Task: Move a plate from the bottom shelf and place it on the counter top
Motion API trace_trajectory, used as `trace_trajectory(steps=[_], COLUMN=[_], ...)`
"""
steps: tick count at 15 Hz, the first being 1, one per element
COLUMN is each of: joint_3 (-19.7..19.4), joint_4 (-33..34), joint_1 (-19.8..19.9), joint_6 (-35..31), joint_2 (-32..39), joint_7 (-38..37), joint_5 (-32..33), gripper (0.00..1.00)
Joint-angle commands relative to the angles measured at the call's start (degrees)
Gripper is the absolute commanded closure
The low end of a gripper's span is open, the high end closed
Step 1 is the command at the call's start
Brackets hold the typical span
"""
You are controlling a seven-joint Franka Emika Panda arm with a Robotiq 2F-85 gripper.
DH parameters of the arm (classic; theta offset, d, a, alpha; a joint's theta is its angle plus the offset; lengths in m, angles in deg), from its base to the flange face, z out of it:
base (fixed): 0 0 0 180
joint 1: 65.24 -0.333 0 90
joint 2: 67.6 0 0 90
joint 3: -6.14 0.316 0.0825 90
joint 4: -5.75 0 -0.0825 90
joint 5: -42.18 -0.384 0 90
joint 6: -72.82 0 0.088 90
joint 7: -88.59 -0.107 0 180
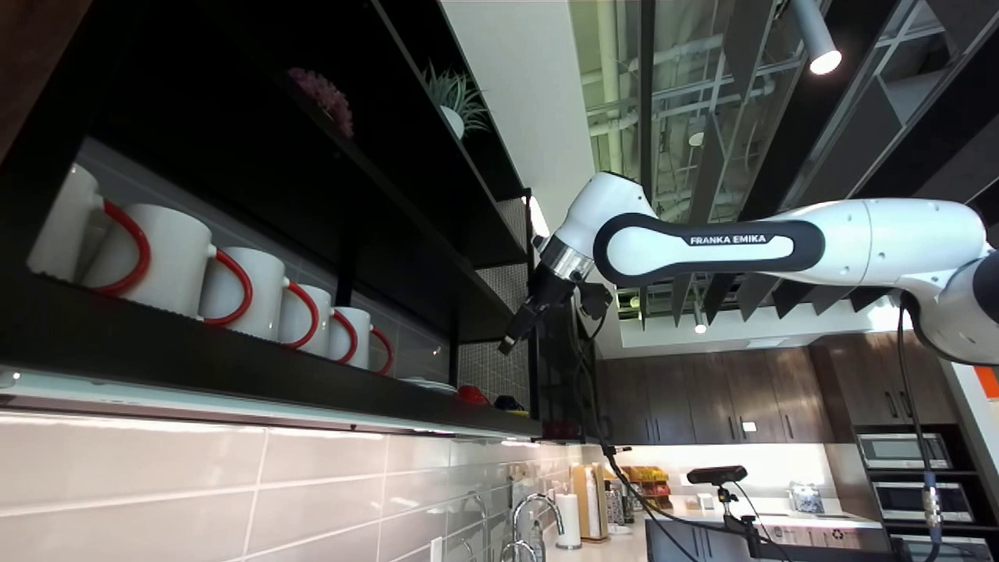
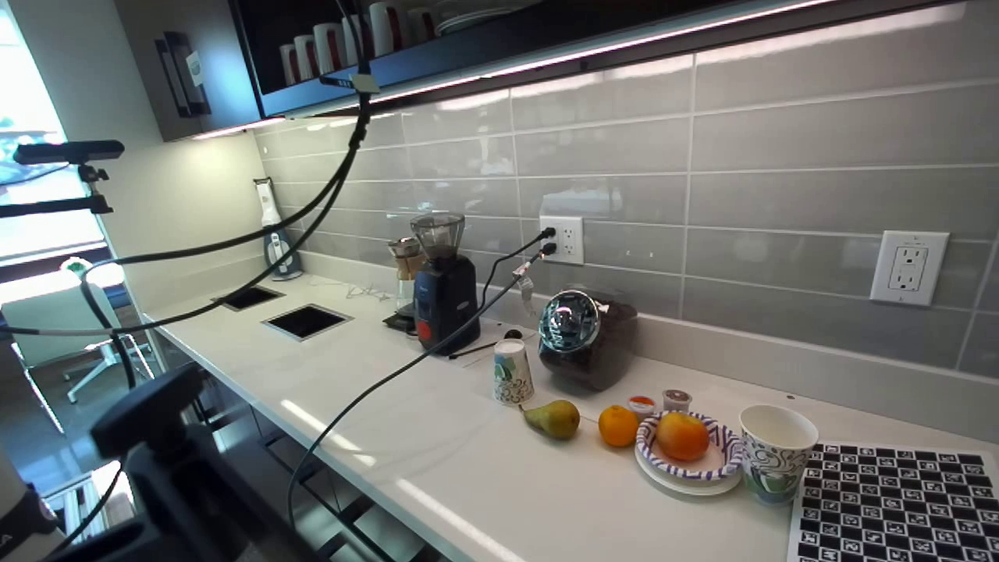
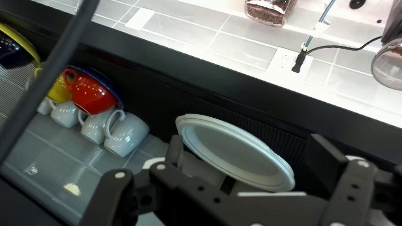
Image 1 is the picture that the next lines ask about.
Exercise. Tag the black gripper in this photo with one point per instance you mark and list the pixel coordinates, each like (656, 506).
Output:
(574, 299)

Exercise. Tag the white round plate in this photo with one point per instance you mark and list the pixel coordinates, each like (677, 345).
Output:
(428, 386)

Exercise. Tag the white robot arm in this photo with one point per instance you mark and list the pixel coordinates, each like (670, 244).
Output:
(885, 239)

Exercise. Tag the under-shelf light strip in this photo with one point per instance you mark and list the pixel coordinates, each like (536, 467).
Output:
(206, 401)

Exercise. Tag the small red object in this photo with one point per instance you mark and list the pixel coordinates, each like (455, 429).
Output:
(473, 398)

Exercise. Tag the wooden board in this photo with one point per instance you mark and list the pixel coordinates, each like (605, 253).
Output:
(595, 500)

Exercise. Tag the chrome faucet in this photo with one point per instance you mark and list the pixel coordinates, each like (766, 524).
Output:
(524, 519)

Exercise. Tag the white paper towel roll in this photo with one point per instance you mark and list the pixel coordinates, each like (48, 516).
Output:
(570, 519)

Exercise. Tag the green plant white pot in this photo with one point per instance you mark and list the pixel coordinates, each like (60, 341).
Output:
(455, 118)

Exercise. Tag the purple flower ornament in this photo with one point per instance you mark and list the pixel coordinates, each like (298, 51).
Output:
(324, 96)

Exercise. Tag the built-in oven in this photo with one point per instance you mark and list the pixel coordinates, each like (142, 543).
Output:
(903, 449)

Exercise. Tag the ceiling spot lamp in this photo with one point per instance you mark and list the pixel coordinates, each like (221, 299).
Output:
(820, 47)

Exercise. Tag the black camera on stand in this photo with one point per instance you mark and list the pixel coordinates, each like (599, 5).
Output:
(716, 475)

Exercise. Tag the dark wall shelf unit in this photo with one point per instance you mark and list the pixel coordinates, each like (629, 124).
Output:
(206, 63)

